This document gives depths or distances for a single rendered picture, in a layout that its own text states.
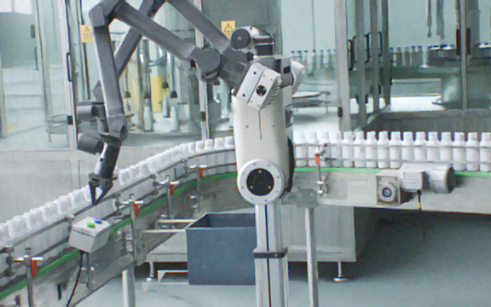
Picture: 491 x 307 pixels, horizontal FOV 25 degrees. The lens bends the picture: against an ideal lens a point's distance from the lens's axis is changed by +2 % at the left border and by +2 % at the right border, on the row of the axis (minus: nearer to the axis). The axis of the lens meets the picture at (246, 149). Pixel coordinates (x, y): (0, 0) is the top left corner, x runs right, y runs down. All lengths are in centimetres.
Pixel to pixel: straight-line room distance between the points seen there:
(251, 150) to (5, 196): 420
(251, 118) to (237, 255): 72
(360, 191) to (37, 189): 300
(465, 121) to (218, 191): 395
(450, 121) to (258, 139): 526
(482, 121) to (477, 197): 385
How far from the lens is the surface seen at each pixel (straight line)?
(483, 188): 497
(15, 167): 763
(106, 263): 398
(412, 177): 490
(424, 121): 883
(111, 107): 346
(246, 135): 365
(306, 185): 530
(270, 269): 378
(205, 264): 421
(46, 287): 351
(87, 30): 738
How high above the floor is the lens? 174
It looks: 7 degrees down
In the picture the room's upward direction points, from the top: 3 degrees counter-clockwise
